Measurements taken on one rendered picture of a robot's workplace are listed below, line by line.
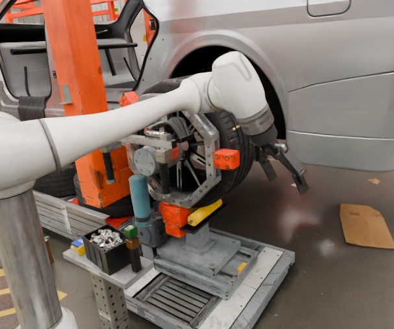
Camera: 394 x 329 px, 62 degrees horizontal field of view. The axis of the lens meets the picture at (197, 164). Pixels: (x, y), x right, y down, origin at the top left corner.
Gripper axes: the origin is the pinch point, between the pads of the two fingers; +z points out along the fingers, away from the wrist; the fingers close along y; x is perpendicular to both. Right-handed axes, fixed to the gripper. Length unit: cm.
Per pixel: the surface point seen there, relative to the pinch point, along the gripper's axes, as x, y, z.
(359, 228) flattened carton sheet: 73, -69, 133
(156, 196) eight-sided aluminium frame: -26, -80, 16
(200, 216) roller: -17, -62, 31
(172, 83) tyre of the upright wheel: 10, -72, -27
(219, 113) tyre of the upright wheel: 14, -52, -10
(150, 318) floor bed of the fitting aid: -67, -66, 60
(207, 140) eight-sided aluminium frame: 2.0, -48.7, -4.7
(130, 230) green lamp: -45, -46, 3
